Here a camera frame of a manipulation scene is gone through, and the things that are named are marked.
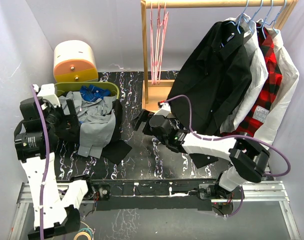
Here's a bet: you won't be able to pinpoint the grey button shirt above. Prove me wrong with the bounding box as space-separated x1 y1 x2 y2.
59 91 117 158

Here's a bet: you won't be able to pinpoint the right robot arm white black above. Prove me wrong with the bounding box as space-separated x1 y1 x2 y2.
131 109 270 199

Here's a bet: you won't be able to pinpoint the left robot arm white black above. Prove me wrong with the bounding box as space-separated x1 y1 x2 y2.
14 83 95 240

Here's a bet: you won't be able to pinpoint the blue patterned shirt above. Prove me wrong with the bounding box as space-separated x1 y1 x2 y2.
80 84 111 102

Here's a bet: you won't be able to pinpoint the black hanging shirt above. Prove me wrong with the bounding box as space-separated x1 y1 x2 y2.
166 20 253 169

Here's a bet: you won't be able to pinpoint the red black plaid shirt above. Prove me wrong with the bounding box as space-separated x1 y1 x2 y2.
221 23 282 136

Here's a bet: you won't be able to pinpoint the light grey hanging shirt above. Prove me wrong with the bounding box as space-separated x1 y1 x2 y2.
220 14 268 133

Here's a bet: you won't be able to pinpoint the blue hanger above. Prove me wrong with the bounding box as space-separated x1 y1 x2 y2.
259 0 280 35
227 0 249 34
247 0 264 34

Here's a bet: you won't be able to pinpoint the white hanging shirt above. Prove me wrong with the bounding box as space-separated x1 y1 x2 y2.
254 28 299 144

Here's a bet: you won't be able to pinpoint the green laundry basket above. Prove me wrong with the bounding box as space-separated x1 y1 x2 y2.
54 81 120 101

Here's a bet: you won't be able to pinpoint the wooden clothes rack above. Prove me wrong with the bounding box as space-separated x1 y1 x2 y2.
141 0 298 112

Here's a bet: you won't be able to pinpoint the cream orange drawer cabinet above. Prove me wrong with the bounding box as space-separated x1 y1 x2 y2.
53 40 98 83

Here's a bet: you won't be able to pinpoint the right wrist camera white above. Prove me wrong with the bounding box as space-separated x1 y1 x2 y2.
155 101 171 118

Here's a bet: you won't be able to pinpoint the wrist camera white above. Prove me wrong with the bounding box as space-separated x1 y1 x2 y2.
32 83 61 108
155 101 171 118

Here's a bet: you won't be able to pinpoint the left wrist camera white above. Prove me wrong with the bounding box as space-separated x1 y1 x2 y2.
32 83 61 108

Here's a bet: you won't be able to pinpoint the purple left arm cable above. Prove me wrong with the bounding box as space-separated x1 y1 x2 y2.
29 84 52 240

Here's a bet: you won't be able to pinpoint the black metal base rail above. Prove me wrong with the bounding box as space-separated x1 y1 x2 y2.
92 178 242 212

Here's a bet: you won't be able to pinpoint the coiled cables on floor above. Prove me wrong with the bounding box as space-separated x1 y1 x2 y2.
74 221 95 240

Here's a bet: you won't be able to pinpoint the aluminium frame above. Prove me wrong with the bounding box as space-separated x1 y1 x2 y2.
9 180 300 240

